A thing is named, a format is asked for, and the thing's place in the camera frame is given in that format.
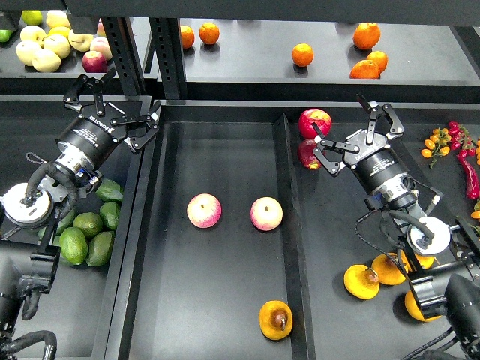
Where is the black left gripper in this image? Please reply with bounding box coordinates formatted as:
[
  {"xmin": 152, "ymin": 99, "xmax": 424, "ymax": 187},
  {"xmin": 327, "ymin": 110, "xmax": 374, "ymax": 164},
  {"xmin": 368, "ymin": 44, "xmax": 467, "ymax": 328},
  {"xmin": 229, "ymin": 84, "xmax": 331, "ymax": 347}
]
[{"xmin": 55, "ymin": 67, "xmax": 163, "ymax": 174}]

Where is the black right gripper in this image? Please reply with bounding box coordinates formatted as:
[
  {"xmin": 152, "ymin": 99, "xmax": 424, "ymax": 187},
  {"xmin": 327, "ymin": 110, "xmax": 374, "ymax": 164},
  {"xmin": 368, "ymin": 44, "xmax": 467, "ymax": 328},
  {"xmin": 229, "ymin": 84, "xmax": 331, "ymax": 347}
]
[{"xmin": 312, "ymin": 93, "xmax": 413, "ymax": 210}]

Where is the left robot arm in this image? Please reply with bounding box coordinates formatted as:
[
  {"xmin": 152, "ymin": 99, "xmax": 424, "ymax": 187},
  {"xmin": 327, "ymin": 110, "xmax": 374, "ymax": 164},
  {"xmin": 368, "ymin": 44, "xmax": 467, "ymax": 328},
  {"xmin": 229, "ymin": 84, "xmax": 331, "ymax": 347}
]
[{"xmin": 1, "ymin": 67, "xmax": 161, "ymax": 359}]

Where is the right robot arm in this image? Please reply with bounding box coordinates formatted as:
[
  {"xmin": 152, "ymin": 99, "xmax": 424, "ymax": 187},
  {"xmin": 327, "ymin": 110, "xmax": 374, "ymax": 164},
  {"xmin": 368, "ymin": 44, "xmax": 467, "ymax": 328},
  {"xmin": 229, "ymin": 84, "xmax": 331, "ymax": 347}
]
[{"xmin": 313, "ymin": 94, "xmax": 479, "ymax": 359}]

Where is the dark avocado top pile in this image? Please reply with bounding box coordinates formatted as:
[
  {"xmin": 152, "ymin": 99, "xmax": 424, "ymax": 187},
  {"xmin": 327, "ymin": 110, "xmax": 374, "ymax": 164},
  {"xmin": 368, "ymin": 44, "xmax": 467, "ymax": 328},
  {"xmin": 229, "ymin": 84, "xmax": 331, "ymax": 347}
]
[{"xmin": 95, "ymin": 178, "xmax": 124, "ymax": 203}]

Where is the pale yellow pear right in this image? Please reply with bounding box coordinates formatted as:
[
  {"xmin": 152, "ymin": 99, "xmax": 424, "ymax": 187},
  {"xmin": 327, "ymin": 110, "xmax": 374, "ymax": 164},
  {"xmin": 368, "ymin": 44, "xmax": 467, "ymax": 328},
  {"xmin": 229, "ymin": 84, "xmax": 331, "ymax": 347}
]
[{"xmin": 67, "ymin": 30, "xmax": 94, "ymax": 53}]

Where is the pale yellow pear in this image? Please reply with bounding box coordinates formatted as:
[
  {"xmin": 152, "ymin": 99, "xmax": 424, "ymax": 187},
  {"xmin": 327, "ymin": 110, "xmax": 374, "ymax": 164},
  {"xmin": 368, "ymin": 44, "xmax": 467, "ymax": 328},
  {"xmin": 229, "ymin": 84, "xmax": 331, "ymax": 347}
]
[
  {"xmin": 31, "ymin": 49, "xmax": 62, "ymax": 73},
  {"xmin": 19, "ymin": 25, "xmax": 47, "ymax": 44},
  {"xmin": 16, "ymin": 40, "xmax": 42, "ymax": 67},
  {"xmin": 67, "ymin": 30, "xmax": 94, "ymax": 53},
  {"xmin": 43, "ymin": 34, "xmax": 71, "ymax": 59}
]

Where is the pale yellow pear front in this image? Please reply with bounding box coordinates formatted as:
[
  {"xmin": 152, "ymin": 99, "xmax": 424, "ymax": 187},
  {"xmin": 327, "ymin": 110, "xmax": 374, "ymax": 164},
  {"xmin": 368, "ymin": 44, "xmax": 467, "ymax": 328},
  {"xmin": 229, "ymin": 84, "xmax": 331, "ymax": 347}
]
[{"xmin": 31, "ymin": 49, "xmax": 62, "ymax": 73}]

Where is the pale yellow pear centre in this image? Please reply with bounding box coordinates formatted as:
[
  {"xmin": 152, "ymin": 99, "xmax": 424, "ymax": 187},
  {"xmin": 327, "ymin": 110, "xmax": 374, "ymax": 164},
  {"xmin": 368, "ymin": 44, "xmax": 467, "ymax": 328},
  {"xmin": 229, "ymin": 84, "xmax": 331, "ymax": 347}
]
[{"xmin": 43, "ymin": 34, "xmax": 71, "ymax": 59}]

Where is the green avocado right pile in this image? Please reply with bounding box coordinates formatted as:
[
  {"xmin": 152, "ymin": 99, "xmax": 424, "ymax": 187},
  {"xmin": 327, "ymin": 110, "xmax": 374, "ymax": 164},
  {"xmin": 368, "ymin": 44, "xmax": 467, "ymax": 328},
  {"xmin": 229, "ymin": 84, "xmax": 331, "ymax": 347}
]
[{"xmin": 99, "ymin": 202, "xmax": 121, "ymax": 230}]

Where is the round green avocado middle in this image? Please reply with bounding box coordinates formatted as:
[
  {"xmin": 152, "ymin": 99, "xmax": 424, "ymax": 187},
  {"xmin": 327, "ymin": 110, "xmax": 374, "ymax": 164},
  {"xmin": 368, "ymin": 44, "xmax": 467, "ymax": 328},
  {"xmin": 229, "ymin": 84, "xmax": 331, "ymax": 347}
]
[{"xmin": 72, "ymin": 212, "xmax": 104, "ymax": 239}]

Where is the pale pear top shelf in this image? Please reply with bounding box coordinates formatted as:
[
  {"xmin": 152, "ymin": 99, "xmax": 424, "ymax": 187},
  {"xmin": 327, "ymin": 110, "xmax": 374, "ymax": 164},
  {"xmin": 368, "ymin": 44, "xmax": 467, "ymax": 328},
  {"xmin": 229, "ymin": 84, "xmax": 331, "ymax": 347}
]
[{"xmin": 46, "ymin": 10, "xmax": 71, "ymax": 29}]

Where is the pale yellow pear upper left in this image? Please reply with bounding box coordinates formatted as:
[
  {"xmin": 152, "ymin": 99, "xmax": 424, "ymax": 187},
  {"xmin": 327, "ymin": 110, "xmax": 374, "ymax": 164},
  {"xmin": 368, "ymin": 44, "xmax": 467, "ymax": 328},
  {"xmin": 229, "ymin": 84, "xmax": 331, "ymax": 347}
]
[{"xmin": 19, "ymin": 25, "xmax": 47, "ymax": 44}]

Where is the yellow pear middle pile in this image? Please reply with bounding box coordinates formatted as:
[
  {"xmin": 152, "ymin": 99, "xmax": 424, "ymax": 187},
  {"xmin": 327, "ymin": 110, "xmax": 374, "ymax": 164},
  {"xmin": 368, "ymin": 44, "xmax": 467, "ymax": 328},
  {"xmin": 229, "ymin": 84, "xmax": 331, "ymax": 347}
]
[{"xmin": 371, "ymin": 253, "xmax": 406, "ymax": 286}]

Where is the red apple upper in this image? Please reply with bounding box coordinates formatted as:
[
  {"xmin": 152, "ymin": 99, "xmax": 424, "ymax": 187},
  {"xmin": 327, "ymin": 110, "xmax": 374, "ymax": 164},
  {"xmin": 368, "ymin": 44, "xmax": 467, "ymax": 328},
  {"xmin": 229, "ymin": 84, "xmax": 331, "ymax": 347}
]
[{"xmin": 298, "ymin": 108, "xmax": 332, "ymax": 139}]

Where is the red apple on shelf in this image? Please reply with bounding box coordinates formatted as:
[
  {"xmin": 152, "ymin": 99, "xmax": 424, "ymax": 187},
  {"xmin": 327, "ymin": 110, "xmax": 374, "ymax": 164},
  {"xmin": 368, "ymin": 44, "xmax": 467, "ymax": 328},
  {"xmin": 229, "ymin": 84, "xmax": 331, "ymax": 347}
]
[{"xmin": 82, "ymin": 50, "xmax": 108, "ymax": 73}]

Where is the dark red apple lower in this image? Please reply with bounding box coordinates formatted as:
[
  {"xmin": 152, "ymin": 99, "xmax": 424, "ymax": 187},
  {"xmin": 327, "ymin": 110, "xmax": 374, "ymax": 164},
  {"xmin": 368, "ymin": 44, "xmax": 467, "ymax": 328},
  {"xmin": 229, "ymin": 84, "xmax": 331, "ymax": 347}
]
[{"xmin": 297, "ymin": 139, "xmax": 322, "ymax": 170}]

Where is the orange cherry tomato bunch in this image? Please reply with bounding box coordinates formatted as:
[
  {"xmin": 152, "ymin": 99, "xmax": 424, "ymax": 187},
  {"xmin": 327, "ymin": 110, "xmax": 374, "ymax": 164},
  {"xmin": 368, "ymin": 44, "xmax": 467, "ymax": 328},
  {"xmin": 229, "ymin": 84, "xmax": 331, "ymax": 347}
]
[{"xmin": 421, "ymin": 128, "xmax": 451, "ymax": 169}]

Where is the peach on shelf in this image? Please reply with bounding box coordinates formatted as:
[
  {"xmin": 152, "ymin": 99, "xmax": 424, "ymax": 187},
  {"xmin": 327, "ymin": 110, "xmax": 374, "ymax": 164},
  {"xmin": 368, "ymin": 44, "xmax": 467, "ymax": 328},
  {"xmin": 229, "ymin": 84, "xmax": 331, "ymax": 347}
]
[{"xmin": 90, "ymin": 37, "xmax": 113, "ymax": 61}]

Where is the orange shelf front right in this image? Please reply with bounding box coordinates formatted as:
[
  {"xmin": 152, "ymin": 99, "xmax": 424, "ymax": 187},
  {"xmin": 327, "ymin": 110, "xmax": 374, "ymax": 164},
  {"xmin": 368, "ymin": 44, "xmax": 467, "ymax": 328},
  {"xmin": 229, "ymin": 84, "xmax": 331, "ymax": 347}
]
[{"xmin": 349, "ymin": 59, "xmax": 380, "ymax": 79}]

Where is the orange shelf small right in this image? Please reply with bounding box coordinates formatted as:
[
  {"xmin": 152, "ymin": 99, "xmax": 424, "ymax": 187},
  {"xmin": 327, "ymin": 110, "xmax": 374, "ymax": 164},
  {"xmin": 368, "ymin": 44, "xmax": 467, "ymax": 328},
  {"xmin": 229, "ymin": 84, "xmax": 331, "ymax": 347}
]
[{"xmin": 367, "ymin": 51, "xmax": 389, "ymax": 73}]

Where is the red cherry tomato bunch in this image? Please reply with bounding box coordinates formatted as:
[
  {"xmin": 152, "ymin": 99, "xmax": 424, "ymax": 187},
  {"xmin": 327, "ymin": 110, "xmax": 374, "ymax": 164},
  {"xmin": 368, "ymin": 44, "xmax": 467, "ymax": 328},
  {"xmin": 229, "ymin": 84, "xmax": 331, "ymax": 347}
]
[{"xmin": 448, "ymin": 121, "xmax": 476, "ymax": 157}]

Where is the yellow lemon on shelf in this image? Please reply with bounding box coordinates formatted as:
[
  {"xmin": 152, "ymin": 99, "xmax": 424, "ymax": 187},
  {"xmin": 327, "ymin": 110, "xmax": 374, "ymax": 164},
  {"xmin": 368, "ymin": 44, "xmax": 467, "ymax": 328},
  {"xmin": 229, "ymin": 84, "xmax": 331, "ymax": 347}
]
[{"xmin": 47, "ymin": 25, "xmax": 71, "ymax": 39}]

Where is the orange shelf far left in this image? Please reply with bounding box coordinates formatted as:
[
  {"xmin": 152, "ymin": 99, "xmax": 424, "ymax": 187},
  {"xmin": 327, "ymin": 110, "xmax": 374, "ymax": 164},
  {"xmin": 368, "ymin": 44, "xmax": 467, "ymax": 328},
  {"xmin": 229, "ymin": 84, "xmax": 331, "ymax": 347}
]
[{"xmin": 180, "ymin": 25, "xmax": 195, "ymax": 50}]

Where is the orange tomatoes right edge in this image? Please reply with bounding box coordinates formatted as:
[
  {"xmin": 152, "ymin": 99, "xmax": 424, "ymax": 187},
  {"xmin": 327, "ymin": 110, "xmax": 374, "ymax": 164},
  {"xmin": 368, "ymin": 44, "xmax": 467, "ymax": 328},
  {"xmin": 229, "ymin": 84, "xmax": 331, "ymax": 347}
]
[{"xmin": 475, "ymin": 138, "xmax": 480, "ymax": 165}]

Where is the orange shelf top right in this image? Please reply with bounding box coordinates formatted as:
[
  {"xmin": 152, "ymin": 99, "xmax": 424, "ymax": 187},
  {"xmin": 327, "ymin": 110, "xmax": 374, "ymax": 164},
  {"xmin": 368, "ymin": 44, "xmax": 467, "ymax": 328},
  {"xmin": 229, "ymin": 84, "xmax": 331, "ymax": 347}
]
[{"xmin": 352, "ymin": 22, "xmax": 381, "ymax": 50}]

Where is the red chili pepper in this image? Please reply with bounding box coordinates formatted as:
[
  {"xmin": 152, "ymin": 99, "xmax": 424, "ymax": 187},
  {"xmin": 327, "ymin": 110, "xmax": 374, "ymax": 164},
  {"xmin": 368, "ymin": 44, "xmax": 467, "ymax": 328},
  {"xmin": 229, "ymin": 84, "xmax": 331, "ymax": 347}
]
[{"xmin": 456, "ymin": 150, "xmax": 479, "ymax": 200}]

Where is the orange shelf middle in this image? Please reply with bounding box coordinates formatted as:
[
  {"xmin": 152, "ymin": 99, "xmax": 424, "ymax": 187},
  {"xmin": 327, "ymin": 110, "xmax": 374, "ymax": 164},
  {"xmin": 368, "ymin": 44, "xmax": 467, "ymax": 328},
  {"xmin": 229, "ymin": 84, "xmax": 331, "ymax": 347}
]
[{"xmin": 292, "ymin": 43, "xmax": 314, "ymax": 68}]

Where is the pink apple right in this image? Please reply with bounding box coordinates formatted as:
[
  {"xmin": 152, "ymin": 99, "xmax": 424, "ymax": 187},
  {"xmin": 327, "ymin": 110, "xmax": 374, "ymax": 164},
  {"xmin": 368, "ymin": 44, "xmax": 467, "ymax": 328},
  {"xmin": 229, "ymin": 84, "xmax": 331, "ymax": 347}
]
[{"xmin": 250, "ymin": 197, "xmax": 284, "ymax": 231}]

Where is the pink apple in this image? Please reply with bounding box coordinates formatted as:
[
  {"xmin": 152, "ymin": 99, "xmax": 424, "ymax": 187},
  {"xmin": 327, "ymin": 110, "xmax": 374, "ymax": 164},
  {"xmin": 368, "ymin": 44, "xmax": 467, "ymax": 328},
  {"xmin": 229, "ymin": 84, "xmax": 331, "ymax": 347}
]
[
  {"xmin": 187, "ymin": 193, "xmax": 222, "ymax": 229},
  {"xmin": 250, "ymin": 197, "xmax": 284, "ymax": 231}
]

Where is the green lime top shelf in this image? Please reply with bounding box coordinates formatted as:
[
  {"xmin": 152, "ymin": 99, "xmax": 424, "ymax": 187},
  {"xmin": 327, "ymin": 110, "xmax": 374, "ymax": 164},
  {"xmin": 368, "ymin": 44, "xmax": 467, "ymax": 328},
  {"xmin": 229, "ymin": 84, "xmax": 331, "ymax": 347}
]
[{"xmin": 21, "ymin": 10, "xmax": 43, "ymax": 26}]

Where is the pink apple left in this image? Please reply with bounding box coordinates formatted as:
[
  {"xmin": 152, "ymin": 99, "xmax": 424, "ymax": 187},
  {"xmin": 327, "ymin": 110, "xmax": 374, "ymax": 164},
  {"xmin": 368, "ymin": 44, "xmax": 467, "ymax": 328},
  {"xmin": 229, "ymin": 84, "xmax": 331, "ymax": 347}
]
[{"xmin": 187, "ymin": 193, "xmax": 222, "ymax": 229}]

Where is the green fruit shelf edge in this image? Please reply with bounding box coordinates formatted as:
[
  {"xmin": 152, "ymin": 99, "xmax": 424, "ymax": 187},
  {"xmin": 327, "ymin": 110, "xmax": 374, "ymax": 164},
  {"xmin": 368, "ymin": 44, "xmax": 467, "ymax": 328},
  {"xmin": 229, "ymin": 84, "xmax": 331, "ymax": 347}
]
[{"xmin": 0, "ymin": 29, "xmax": 14, "ymax": 44}]

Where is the peach behind post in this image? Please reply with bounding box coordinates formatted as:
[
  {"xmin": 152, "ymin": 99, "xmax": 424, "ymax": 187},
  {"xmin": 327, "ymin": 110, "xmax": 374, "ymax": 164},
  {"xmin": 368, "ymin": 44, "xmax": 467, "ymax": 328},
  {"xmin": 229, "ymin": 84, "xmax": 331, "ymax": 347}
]
[{"xmin": 97, "ymin": 19, "xmax": 106, "ymax": 38}]

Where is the black shelf post left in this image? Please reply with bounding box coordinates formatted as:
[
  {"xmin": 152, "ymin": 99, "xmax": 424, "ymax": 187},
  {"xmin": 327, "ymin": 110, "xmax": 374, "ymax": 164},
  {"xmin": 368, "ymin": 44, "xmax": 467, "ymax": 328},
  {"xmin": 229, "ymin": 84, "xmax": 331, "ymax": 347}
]
[{"xmin": 101, "ymin": 16, "xmax": 146, "ymax": 95}]

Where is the black shelf post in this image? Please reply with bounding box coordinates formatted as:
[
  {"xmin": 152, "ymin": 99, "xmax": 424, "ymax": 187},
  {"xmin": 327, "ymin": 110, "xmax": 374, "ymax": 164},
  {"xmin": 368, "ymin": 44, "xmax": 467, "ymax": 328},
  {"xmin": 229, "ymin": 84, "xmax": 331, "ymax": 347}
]
[
  {"xmin": 149, "ymin": 17, "xmax": 188, "ymax": 100},
  {"xmin": 101, "ymin": 16, "xmax": 146, "ymax": 95}
]

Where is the black shelf post right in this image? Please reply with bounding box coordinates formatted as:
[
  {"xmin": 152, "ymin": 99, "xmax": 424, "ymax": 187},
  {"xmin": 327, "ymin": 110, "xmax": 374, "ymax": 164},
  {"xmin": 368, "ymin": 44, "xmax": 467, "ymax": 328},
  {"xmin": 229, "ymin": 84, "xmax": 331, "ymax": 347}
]
[{"xmin": 149, "ymin": 17, "xmax": 188, "ymax": 100}]

